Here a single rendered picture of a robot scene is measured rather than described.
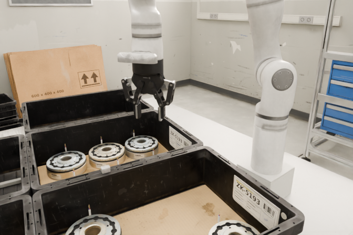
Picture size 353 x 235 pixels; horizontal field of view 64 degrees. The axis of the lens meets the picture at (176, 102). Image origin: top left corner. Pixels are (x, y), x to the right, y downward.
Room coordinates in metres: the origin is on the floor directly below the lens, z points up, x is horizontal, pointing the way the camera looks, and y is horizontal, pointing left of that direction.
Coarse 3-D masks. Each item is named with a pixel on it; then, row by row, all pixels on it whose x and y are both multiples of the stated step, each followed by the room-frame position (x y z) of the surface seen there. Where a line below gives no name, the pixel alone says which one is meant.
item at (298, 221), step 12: (168, 156) 0.58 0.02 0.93; (180, 156) 0.59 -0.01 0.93; (216, 156) 0.58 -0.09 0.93; (120, 168) 0.53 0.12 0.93; (132, 168) 0.53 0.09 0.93; (240, 168) 0.53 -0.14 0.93; (84, 180) 0.49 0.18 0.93; (96, 180) 0.50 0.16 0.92; (252, 180) 0.49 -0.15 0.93; (36, 192) 0.45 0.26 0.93; (48, 192) 0.45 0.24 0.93; (264, 192) 0.45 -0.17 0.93; (36, 204) 0.42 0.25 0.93; (288, 204) 0.42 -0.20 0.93; (36, 216) 0.39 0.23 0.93; (300, 216) 0.39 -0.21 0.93; (36, 228) 0.36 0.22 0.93; (276, 228) 0.36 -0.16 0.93; (288, 228) 0.36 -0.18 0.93; (300, 228) 0.37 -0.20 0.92
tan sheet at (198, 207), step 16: (192, 192) 0.59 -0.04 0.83; (208, 192) 0.59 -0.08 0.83; (144, 208) 0.53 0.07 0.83; (160, 208) 0.53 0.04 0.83; (176, 208) 0.53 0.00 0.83; (192, 208) 0.53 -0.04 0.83; (208, 208) 0.53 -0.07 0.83; (224, 208) 0.53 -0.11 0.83; (128, 224) 0.48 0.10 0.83; (144, 224) 0.48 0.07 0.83; (160, 224) 0.48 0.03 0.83; (176, 224) 0.48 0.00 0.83; (192, 224) 0.48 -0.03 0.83; (208, 224) 0.48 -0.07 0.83
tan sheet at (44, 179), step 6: (162, 150) 0.80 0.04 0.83; (126, 156) 0.76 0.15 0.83; (126, 162) 0.73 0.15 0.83; (42, 168) 0.69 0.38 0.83; (90, 168) 0.69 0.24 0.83; (96, 168) 0.69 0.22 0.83; (42, 174) 0.66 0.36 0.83; (42, 180) 0.63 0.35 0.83; (48, 180) 0.63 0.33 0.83; (54, 180) 0.63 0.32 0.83
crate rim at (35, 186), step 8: (144, 112) 0.87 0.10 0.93; (152, 112) 0.88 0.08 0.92; (96, 120) 0.80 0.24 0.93; (104, 120) 0.81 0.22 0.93; (168, 120) 0.80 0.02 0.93; (56, 128) 0.75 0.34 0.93; (64, 128) 0.75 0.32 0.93; (176, 128) 0.75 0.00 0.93; (192, 136) 0.69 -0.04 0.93; (32, 144) 0.64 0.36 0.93; (200, 144) 0.64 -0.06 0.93; (32, 152) 0.60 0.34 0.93; (168, 152) 0.60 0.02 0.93; (176, 152) 0.60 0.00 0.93; (32, 160) 0.57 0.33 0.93; (136, 160) 0.57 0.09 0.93; (144, 160) 0.57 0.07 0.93; (32, 168) 0.53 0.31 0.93; (112, 168) 0.53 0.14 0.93; (32, 176) 0.50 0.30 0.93; (80, 176) 0.50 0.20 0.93; (88, 176) 0.50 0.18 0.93; (32, 184) 0.47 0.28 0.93; (48, 184) 0.47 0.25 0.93; (56, 184) 0.47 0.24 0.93; (32, 192) 0.46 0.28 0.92
